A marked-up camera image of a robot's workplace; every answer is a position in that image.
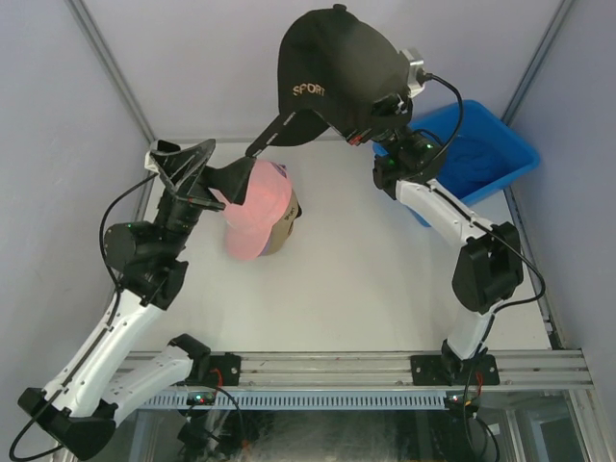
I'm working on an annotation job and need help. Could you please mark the pink baseball cap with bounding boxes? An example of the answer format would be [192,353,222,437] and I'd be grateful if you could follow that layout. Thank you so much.
[213,160,294,261]

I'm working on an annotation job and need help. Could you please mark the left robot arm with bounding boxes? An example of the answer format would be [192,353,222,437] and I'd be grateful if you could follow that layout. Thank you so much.
[18,139,256,461]

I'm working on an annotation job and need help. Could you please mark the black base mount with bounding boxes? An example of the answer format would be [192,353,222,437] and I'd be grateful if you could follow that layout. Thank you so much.
[410,354,501,386]
[186,352,242,387]

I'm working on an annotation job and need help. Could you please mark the blue baseball cap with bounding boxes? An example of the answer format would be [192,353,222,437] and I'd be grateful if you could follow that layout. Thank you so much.
[437,136,509,198]

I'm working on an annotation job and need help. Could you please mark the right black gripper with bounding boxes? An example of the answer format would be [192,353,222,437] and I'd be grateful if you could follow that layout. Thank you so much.
[308,75,413,161]

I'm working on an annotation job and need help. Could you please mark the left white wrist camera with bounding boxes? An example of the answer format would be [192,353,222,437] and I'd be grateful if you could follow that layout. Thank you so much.
[144,151,159,174]

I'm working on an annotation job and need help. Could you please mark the blue plastic bin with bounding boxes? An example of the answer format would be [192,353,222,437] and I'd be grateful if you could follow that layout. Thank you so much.
[372,100,540,243]

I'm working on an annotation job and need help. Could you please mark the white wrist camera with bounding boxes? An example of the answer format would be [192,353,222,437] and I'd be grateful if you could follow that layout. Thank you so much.
[144,151,159,174]
[399,47,427,99]

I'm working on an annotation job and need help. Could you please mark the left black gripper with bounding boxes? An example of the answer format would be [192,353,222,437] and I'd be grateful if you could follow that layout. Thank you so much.
[151,141,257,260]

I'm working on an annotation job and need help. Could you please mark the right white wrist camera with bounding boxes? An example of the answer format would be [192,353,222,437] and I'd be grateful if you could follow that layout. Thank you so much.
[399,47,427,99]

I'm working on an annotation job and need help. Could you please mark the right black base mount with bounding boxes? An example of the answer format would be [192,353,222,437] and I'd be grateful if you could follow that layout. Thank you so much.
[410,354,501,386]

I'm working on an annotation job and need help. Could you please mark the tan baseball cap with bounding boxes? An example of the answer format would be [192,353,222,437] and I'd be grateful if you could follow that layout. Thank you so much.
[261,191,302,256]

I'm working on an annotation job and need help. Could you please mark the purple baseball cap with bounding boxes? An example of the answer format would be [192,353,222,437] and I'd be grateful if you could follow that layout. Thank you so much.
[271,163,289,178]

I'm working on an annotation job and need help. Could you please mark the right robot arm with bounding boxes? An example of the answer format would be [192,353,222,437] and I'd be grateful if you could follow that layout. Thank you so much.
[373,99,540,384]

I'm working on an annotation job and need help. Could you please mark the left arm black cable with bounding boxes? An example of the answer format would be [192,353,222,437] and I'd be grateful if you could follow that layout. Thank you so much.
[7,175,160,461]

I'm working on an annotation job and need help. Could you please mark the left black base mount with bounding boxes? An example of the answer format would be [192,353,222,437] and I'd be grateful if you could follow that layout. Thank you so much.
[186,352,242,387]

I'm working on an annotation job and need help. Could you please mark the aluminium front rail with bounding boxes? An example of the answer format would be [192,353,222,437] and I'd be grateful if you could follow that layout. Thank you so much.
[115,349,594,389]

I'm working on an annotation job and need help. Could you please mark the perforated cable tray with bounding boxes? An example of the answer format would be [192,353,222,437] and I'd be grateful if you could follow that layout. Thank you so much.
[141,389,447,411]

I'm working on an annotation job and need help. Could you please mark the black baseball cap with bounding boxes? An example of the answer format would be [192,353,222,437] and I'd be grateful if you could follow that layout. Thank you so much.
[245,4,409,157]

